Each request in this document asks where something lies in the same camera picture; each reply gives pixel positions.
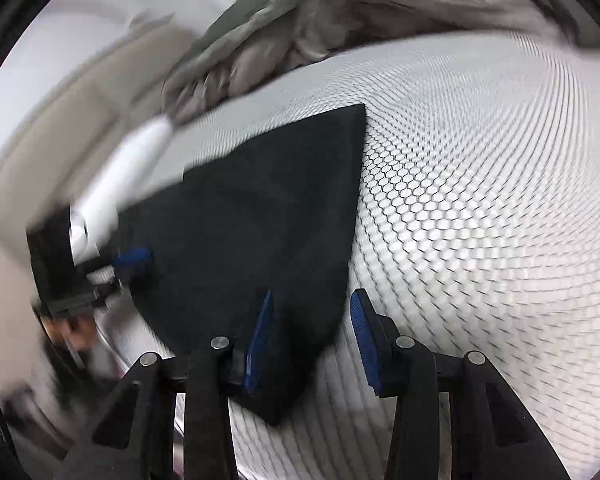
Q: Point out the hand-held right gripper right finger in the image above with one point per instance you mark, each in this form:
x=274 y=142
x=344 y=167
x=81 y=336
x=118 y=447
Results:
x=366 y=345

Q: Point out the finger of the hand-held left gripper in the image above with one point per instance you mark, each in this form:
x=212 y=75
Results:
x=132 y=257

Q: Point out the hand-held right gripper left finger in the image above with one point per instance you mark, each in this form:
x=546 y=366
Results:
x=260 y=350

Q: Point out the black pants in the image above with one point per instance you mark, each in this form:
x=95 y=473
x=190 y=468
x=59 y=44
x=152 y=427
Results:
x=260 y=210

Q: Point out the person's left hand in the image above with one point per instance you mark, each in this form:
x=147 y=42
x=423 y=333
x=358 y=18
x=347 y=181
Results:
x=80 y=334

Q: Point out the grey rumpled blanket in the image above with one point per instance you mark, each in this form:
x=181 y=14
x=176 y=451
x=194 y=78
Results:
x=330 y=10

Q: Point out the white bed side rail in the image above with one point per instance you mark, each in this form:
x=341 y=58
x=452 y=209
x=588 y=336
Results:
x=130 y=160

